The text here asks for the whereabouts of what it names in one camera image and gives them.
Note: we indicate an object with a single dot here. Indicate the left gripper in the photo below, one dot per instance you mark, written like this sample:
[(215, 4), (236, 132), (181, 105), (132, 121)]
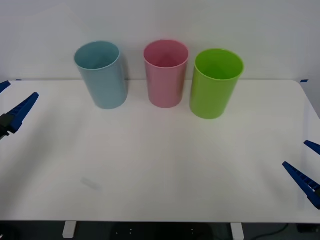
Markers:
[(2, 137)]

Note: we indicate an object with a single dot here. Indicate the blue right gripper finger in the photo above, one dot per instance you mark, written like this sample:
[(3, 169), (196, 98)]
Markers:
[(303, 181), (313, 147)]

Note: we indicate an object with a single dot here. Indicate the white table leg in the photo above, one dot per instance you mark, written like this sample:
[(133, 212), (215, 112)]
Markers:
[(237, 231), (68, 229)]

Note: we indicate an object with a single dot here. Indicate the pale blue plastic bin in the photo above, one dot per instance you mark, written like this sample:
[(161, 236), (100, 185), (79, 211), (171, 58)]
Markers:
[(105, 82)]

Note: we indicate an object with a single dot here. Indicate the green plastic bin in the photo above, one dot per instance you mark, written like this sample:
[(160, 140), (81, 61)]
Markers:
[(210, 97)]

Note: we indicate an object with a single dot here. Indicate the pink plastic bin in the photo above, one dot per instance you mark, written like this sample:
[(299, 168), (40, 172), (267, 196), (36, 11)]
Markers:
[(165, 85)]

